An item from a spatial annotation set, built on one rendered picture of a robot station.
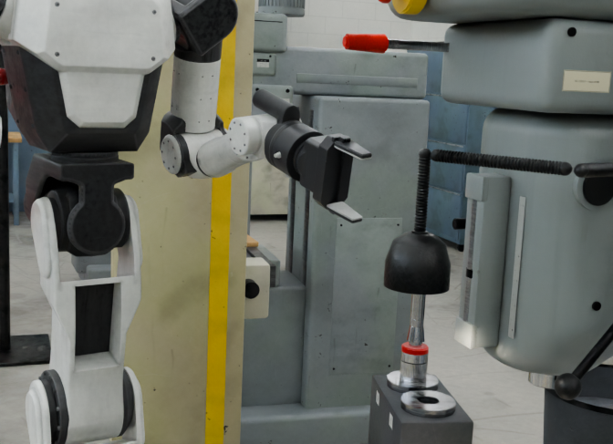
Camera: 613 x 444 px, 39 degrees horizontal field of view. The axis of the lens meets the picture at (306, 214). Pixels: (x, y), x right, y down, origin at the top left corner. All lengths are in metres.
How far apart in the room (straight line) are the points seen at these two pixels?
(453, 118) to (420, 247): 7.65
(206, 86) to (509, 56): 0.81
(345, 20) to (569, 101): 9.76
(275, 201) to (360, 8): 2.69
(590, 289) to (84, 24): 0.89
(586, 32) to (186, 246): 1.94
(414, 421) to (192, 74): 0.75
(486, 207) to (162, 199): 1.76
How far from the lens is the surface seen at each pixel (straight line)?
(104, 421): 1.67
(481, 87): 1.06
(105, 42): 1.49
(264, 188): 9.53
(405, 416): 1.44
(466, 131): 8.37
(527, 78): 0.98
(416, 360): 1.53
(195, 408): 2.90
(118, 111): 1.51
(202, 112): 1.70
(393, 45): 1.10
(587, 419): 3.08
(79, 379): 1.62
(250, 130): 1.47
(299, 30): 10.48
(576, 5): 0.96
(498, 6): 0.93
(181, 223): 2.72
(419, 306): 1.52
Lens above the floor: 1.66
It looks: 9 degrees down
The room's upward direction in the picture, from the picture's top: 3 degrees clockwise
